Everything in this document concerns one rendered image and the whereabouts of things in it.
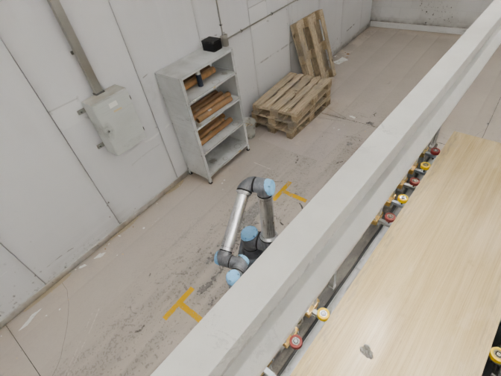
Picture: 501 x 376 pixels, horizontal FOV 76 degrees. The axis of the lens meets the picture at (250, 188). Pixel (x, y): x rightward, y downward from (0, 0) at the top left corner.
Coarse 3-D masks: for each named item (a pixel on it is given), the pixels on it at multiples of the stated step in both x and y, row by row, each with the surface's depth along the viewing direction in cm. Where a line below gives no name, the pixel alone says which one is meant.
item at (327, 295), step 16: (416, 176) 316; (400, 192) 299; (384, 208) 289; (368, 240) 266; (352, 256) 258; (336, 288) 240; (320, 304) 233; (304, 320) 226; (304, 336) 219; (288, 352) 212; (272, 368) 207
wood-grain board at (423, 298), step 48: (480, 144) 303; (432, 192) 268; (480, 192) 262; (384, 240) 241; (432, 240) 236; (480, 240) 230; (384, 288) 214; (432, 288) 210; (480, 288) 206; (336, 336) 196; (384, 336) 193; (432, 336) 189; (480, 336) 186
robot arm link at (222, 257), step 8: (240, 184) 230; (248, 184) 227; (240, 192) 228; (248, 192) 228; (240, 200) 227; (240, 208) 225; (232, 216) 224; (240, 216) 224; (232, 224) 222; (232, 232) 220; (224, 240) 219; (232, 240) 219; (224, 248) 217; (232, 248) 220; (216, 256) 216; (224, 256) 215; (224, 264) 214
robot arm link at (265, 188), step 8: (256, 184) 226; (264, 184) 223; (272, 184) 226; (256, 192) 230; (264, 192) 226; (272, 192) 228; (264, 200) 231; (272, 200) 236; (264, 208) 236; (272, 208) 239; (264, 216) 242; (272, 216) 244; (264, 224) 247; (272, 224) 248; (264, 232) 253; (272, 232) 254; (264, 240) 257; (272, 240) 257; (264, 248) 263
